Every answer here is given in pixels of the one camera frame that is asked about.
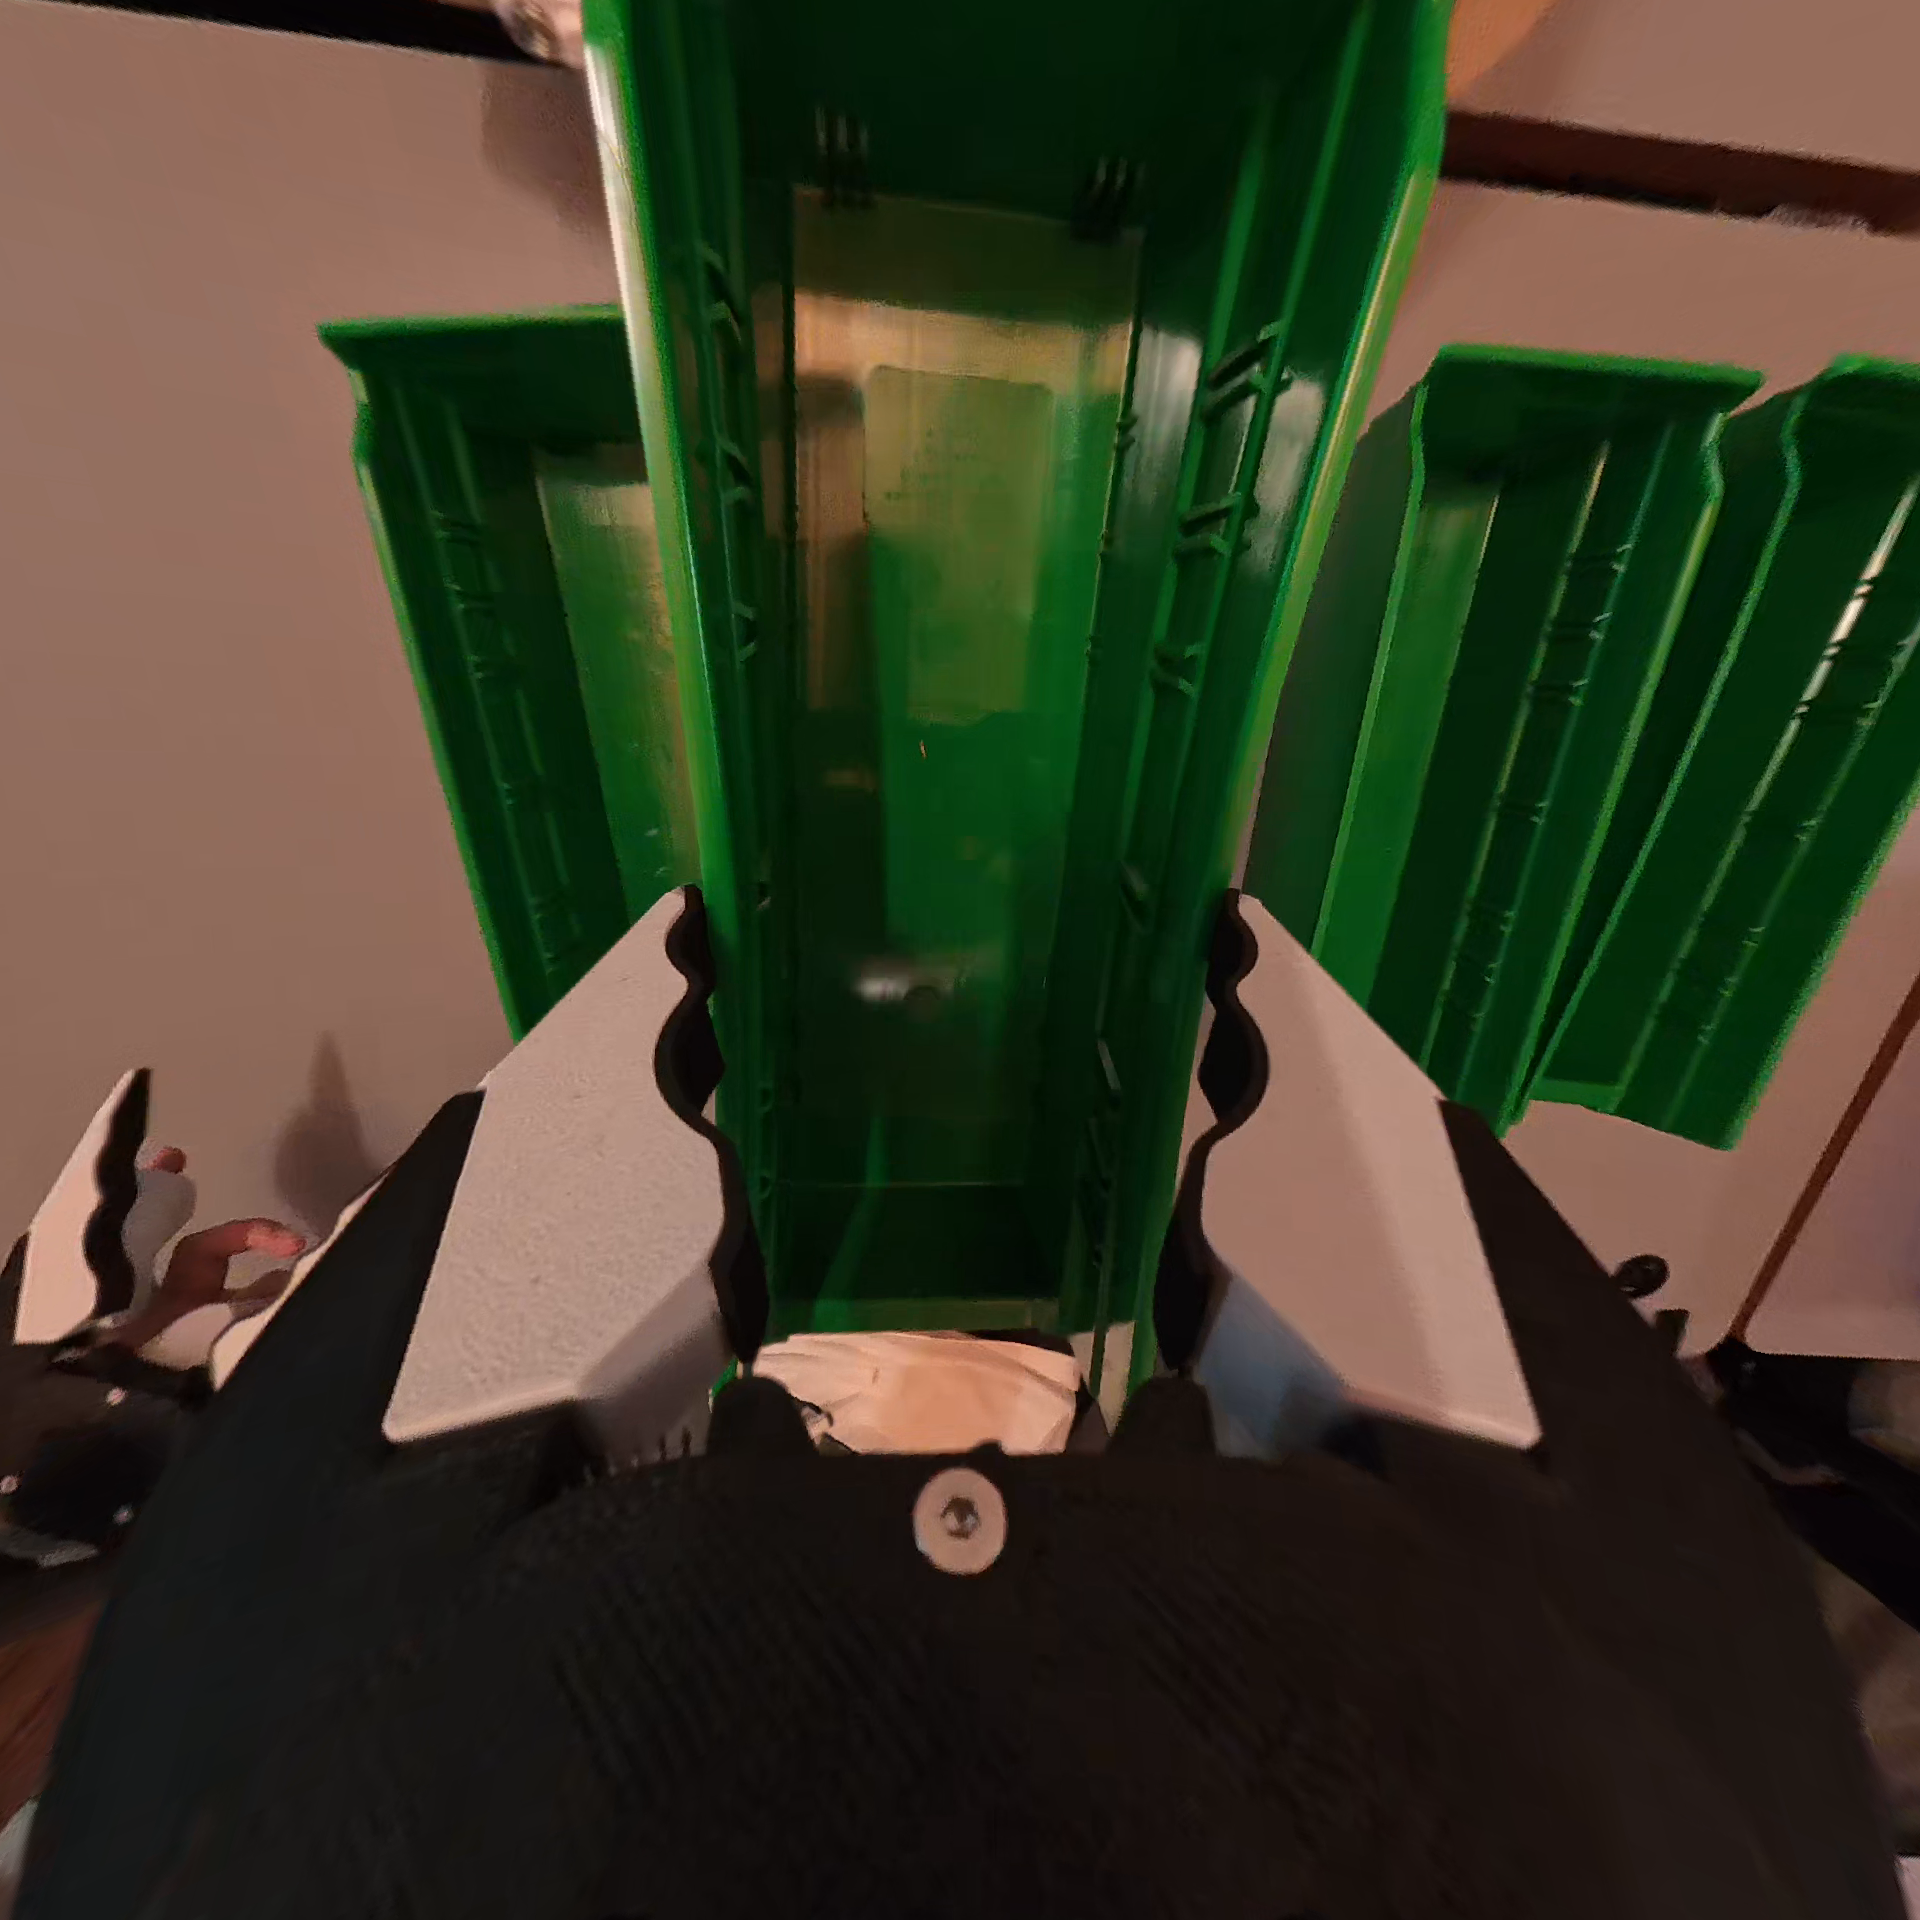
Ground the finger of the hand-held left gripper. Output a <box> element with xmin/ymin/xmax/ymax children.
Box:
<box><xmin>12</xmin><ymin>1067</ymin><xmax>196</xmax><ymax>1345</ymax></box>
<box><xmin>209</xmin><ymin>1178</ymin><xmax>396</xmax><ymax>1389</ymax></box>

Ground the green plastic bin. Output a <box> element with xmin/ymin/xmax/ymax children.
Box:
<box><xmin>1529</xmin><ymin>355</ymin><xmax>1920</xmax><ymax>1154</ymax></box>
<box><xmin>583</xmin><ymin>0</ymin><xmax>1455</xmax><ymax>1389</ymax></box>
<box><xmin>1245</xmin><ymin>346</ymin><xmax>1764</xmax><ymax>1134</ymax></box>
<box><xmin>319</xmin><ymin>305</ymin><xmax>707</xmax><ymax>1045</ymax></box>

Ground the black chair base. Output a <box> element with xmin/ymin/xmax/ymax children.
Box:
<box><xmin>1703</xmin><ymin>1336</ymin><xmax>1920</xmax><ymax>1502</ymax></box>

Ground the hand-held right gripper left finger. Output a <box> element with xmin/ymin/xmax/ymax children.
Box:
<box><xmin>383</xmin><ymin>884</ymin><xmax>772</xmax><ymax>1450</ymax></box>

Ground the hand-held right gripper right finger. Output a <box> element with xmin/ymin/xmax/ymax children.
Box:
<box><xmin>1153</xmin><ymin>888</ymin><xmax>1548</xmax><ymax>1453</ymax></box>

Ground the person's left hand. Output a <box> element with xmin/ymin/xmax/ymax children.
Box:
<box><xmin>113</xmin><ymin>1142</ymin><xmax>314</xmax><ymax>1361</ymax></box>

